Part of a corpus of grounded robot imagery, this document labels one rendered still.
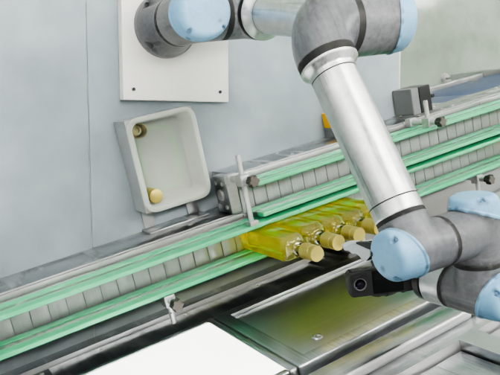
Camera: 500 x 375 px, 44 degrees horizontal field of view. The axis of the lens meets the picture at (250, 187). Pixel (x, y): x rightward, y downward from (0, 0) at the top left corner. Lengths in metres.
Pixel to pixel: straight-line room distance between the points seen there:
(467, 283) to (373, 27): 0.43
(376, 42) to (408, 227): 0.33
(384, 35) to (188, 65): 0.63
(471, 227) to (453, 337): 0.33
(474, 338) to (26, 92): 1.05
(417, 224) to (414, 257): 0.05
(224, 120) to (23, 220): 0.56
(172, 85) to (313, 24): 0.62
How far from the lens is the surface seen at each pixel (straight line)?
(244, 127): 1.64
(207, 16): 1.33
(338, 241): 1.32
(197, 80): 1.56
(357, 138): 0.91
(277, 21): 1.27
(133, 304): 1.34
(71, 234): 1.49
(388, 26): 1.06
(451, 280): 1.02
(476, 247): 0.95
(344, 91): 0.93
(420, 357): 1.16
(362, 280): 1.07
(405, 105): 1.92
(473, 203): 0.95
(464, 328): 1.25
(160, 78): 1.52
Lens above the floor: 2.18
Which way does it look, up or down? 60 degrees down
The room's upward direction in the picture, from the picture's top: 99 degrees clockwise
